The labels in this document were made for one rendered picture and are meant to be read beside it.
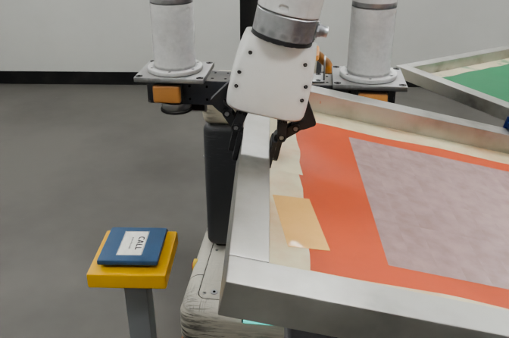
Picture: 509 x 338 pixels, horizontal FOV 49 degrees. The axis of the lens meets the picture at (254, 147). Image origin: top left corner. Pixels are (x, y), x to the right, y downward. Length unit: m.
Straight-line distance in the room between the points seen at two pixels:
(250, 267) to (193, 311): 1.41
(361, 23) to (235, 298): 0.83
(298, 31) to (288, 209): 0.21
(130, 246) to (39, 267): 1.72
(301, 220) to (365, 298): 0.17
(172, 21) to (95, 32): 3.58
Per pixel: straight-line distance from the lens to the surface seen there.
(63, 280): 2.57
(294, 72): 0.67
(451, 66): 2.03
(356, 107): 1.00
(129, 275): 0.95
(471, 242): 0.75
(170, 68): 1.27
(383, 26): 1.21
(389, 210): 0.74
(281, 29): 0.65
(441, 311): 0.54
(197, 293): 1.95
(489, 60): 2.17
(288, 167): 0.77
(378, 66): 1.23
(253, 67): 0.67
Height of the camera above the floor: 1.52
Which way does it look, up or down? 25 degrees down
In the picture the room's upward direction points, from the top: straight up
